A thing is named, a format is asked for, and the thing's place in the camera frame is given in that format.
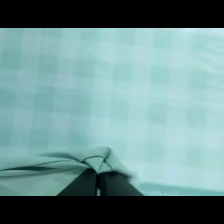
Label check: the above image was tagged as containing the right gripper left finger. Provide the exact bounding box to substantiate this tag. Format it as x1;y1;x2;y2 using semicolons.
56;168;99;197

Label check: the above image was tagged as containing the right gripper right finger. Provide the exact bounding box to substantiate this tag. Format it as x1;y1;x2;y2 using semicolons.
99;172;145;197

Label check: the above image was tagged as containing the pale green garment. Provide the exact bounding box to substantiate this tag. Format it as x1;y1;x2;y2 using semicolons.
0;146;145;197

